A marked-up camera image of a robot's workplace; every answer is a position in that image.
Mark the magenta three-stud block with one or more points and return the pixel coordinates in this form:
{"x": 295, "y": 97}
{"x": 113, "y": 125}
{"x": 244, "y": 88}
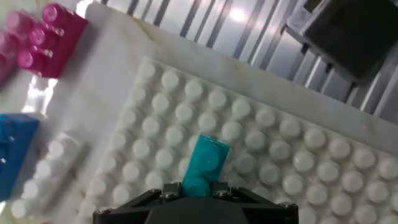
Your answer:
{"x": 59, "y": 53}

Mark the white studded baseplate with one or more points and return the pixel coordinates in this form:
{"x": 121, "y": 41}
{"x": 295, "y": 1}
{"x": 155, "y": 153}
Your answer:
{"x": 280, "y": 149}

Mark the white four-stud block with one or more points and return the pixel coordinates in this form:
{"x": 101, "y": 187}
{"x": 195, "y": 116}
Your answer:
{"x": 53, "y": 161}

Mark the blue four-stud block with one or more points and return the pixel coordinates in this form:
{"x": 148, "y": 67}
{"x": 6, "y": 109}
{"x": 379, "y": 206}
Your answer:
{"x": 15, "y": 155}

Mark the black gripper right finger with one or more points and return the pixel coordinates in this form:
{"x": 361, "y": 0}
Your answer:
{"x": 270, "y": 216}

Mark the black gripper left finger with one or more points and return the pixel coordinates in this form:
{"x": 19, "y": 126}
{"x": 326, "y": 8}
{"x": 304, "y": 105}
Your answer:
{"x": 124, "y": 216}

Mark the white marble board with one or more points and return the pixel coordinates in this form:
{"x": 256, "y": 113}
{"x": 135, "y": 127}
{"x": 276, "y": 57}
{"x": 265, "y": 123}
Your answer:
{"x": 102, "y": 62}

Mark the silver digital scale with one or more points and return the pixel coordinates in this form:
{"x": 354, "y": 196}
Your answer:
{"x": 351, "y": 34}

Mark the teal four-stud block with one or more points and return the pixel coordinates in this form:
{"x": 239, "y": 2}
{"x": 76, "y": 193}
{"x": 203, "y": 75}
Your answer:
{"x": 205, "y": 161}

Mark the light pink four-stud block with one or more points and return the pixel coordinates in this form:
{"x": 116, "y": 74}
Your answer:
{"x": 12, "y": 40}

